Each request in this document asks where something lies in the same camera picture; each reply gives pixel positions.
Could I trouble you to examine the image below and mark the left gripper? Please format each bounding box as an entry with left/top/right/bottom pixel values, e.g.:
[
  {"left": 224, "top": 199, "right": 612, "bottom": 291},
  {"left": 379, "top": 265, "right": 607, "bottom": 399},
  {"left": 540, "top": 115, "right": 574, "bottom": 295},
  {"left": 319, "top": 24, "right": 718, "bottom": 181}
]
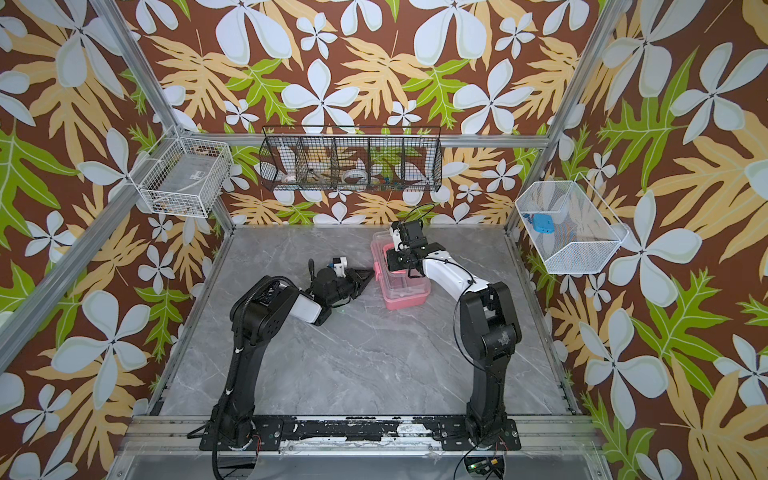
[{"left": 328, "top": 268, "right": 377, "bottom": 309}]

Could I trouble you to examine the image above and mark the pink plastic tool box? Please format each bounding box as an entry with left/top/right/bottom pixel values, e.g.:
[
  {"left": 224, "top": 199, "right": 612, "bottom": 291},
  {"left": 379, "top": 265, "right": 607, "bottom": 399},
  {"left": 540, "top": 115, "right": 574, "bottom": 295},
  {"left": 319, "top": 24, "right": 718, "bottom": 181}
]
[{"left": 371, "top": 231, "right": 431, "bottom": 311}]

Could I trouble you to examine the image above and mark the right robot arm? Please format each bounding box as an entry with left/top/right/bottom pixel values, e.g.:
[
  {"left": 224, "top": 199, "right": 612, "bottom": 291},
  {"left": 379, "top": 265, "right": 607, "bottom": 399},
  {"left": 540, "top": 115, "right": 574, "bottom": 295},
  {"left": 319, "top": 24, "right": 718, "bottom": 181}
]
[{"left": 385, "top": 220, "right": 522, "bottom": 448}]

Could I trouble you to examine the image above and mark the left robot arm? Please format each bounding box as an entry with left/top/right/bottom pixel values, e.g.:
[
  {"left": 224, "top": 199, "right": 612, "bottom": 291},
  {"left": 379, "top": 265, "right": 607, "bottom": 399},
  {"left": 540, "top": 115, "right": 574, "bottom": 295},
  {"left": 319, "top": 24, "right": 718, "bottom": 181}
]
[{"left": 201, "top": 262, "right": 376, "bottom": 450}]

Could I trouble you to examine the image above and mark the blue object in basket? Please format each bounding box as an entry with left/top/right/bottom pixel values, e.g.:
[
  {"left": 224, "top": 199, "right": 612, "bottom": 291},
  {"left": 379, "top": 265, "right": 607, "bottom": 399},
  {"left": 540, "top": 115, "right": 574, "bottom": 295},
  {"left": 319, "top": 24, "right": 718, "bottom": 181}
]
[{"left": 530, "top": 213, "right": 556, "bottom": 234}]

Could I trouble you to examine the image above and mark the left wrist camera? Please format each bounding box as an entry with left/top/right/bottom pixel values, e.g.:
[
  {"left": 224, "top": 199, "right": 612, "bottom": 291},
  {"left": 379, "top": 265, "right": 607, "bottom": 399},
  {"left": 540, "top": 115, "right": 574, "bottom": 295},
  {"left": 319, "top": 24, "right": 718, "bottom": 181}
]
[{"left": 330, "top": 256, "right": 348, "bottom": 278}]

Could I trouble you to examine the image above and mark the black wire basket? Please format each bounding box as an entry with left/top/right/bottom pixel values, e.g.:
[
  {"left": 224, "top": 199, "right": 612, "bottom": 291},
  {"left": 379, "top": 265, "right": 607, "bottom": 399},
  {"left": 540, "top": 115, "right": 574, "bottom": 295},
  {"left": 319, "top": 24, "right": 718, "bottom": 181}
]
[{"left": 256, "top": 125, "right": 444, "bottom": 192}]

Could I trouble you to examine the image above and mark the white wire basket right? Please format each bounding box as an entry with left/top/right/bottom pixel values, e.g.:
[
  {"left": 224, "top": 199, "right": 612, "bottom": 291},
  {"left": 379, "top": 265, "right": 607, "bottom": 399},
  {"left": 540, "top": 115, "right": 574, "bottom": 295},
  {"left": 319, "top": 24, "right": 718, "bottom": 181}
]
[{"left": 515, "top": 178, "right": 629, "bottom": 276}]

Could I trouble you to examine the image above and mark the white wire basket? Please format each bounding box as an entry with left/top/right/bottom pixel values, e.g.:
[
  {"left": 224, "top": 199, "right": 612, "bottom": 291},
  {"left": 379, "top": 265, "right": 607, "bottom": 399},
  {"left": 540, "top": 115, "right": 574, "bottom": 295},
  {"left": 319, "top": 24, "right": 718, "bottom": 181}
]
[
  {"left": 515, "top": 178, "right": 629, "bottom": 276},
  {"left": 132, "top": 135, "right": 233, "bottom": 218}
]

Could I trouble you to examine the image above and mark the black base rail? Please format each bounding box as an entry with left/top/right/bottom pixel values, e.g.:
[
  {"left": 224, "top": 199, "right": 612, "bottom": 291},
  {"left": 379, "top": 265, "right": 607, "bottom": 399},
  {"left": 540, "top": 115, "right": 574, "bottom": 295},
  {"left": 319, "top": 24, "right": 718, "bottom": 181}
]
[{"left": 186, "top": 415, "right": 522, "bottom": 452}]

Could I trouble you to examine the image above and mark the white wire basket left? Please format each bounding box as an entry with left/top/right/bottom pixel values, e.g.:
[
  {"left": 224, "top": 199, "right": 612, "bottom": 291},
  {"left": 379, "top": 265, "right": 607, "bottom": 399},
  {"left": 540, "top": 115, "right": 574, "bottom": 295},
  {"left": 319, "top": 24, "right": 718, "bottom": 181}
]
[{"left": 132, "top": 135, "right": 233, "bottom": 218}]

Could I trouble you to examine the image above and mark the aluminium frame post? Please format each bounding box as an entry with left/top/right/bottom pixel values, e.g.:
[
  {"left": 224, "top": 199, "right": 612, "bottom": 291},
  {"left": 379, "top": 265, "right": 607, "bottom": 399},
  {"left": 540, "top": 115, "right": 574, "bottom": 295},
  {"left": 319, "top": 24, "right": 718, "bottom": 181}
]
[{"left": 92, "top": 1, "right": 234, "bottom": 234}]

